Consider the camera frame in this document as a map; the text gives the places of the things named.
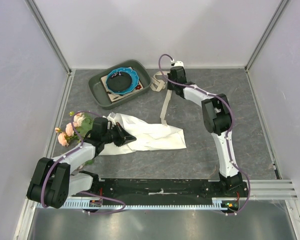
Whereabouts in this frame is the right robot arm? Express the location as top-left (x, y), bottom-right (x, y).
top-left (167, 66), bottom-right (244, 197)

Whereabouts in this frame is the grey green plastic tray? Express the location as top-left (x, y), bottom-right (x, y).
top-left (88, 59), bottom-right (151, 110)

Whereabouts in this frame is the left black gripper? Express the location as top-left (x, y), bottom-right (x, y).
top-left (102, 122), bottom-right (136, 147)

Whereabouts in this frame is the white wrapping paper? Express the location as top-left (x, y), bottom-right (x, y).
top-left (100, 113), bottom-right (187, 156)

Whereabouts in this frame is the aluminium frame rail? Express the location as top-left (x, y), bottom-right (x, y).
top-left (24, 0), bottom-right (72, 75)

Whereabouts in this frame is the slotted cable duct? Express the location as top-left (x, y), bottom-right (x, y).
top-left (36, 197), bottom-right (238, 210)

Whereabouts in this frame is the pink artificial flower bouquet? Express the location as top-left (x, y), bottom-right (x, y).
top-left (54, 111), bottom-right (96, 173)

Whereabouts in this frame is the cream printed ribbon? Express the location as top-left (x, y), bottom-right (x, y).
top-left (150, 71), bottom-right (172, 126)

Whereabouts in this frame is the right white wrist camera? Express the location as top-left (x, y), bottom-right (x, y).
top-left (170, 59), bottom-right (184, 68)

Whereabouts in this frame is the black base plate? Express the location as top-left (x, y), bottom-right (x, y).
top-left (88, 178), bottom-right (248, 205)

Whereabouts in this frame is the blue scalloped bowl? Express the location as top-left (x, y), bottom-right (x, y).
top-left (105, 67), bottom-right (140, 96)

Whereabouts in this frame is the wooden puzzle board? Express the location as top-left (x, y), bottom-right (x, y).
top-left (100, 75), bottom-right (144, 103)

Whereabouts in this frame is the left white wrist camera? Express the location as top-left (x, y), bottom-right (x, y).
top-left (106, 112), bottom-right (118, 124)

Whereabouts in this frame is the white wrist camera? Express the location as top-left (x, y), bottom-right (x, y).
top-left (106, 112), bottom-right (118, 124)
top-left (170, 59), bottom-right (184, 68)

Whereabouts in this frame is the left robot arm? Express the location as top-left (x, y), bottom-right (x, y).
top-left (26, 117), bottom-right (137, 209)

